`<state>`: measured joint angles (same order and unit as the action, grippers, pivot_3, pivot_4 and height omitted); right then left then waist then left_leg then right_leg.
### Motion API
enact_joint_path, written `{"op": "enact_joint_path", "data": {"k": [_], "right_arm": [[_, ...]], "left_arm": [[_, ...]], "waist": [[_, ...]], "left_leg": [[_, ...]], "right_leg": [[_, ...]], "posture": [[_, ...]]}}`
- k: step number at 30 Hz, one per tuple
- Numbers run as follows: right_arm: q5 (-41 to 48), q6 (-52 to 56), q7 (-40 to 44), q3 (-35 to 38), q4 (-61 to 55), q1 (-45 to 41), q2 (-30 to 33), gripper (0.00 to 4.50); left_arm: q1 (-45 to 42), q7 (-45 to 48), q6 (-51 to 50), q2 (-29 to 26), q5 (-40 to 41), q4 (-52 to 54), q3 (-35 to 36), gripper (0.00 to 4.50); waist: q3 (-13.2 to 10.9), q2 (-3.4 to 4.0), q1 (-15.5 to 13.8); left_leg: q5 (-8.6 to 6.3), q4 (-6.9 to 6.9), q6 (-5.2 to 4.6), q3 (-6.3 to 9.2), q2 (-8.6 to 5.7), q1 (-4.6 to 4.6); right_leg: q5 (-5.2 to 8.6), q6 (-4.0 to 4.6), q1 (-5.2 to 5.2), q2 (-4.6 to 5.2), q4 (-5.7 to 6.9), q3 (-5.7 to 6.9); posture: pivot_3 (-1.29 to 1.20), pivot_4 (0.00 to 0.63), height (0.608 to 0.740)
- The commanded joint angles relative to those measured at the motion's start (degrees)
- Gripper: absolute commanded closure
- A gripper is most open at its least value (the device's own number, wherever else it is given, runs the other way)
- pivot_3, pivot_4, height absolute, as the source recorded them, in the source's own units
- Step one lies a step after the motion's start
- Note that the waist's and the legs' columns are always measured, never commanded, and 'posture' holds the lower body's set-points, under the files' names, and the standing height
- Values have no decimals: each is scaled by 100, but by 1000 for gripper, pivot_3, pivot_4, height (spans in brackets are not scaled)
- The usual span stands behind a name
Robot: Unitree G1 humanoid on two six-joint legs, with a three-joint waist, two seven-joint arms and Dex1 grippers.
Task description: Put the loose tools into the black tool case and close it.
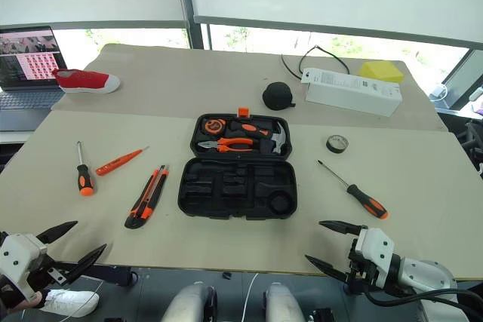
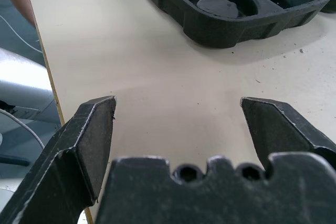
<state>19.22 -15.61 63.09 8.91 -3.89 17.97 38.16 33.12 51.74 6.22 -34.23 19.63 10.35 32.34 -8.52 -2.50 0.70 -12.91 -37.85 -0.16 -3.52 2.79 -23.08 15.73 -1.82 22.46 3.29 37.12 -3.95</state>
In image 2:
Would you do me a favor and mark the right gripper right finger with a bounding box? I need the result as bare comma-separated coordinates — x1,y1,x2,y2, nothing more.
240,96,336,169

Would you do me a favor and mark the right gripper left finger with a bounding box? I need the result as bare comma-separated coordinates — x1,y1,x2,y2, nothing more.
0,95,118,224

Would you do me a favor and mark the black tool case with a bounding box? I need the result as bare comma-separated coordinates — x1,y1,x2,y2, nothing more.
128,0,336,49

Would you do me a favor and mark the white floor cable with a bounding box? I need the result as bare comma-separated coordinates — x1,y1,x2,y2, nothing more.
0,108,46,148

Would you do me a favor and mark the thin white cable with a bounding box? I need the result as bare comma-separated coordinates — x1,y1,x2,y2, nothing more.
0,15,43,50

